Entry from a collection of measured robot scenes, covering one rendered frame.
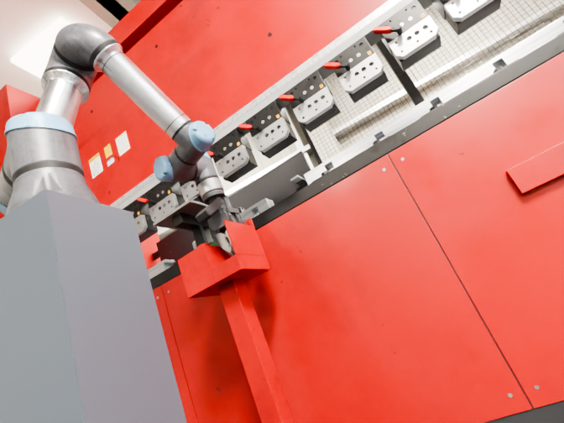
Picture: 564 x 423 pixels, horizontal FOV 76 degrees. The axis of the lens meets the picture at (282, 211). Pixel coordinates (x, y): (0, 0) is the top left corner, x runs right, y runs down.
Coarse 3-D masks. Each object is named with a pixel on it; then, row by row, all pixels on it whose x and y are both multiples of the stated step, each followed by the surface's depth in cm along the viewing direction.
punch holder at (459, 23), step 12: (432, 0) 126; (444, 0) 119; (456, 0) 117; (468, 0) 115; (480, 0) 113; (492, 0) 113; (444, 12) 122; (456, 12) 116; (468, 12) 114; (480, 12) 116; (492, 12) 118; (456, 24) 119; (468, 24) 120
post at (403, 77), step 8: (384, 48) 207; (384, 56) 206; (392, 56) 204; (392, 64) 203; (400, 72) 200; (400, 80) 200; (408, 80) 198; (408, 88) 197; (416, 88) 195; (416, 96) 194; (416, 104) 194
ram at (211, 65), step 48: (192, 0) 174; (240, 0) 160; (288, 0) 148; (336, 0) 138; (384, 0) 129; (144, 48) 185; (192, 48) 169; (240, 48) 156; (288, 48) 144; (336, 48) 134; (96, 96) 197; (192, 96) 164; (240, 96) 152; (96, 144) 191; (144, 144) 174; (96, 192) 185; (144, 192) 169
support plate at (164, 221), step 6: (186, 204) 124; (192, 204) 126; (198, 204) 128; (204, 204) 131; (174, 210) 126; (180, 210) 127; (186, 210) 128; (192, 210) 130; (198, 210) 132; (168, 216) 127; (174, 216) 129; (156, 222) 129; (162, 222) 130; (168, 222) 132; (174, 228) 138; (180, 228) 141
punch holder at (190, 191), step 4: (180, 184) 159; (184, 184) 158; (188, 184) 156; (192, 184) 155; (180, 188) 158; (184, 188) 157; (188, 188) 156; (192, 188) 155; (196, 188) 154; (184, 192) 157; (188, 192) 156; (192, 192) 155; (196, 192) 154; (184, 196) 156; (188, 196) 155; (192, 196) 154; (196, 196) 155; (200, 196) 156; (192, 200) 156; (196, 200) 158
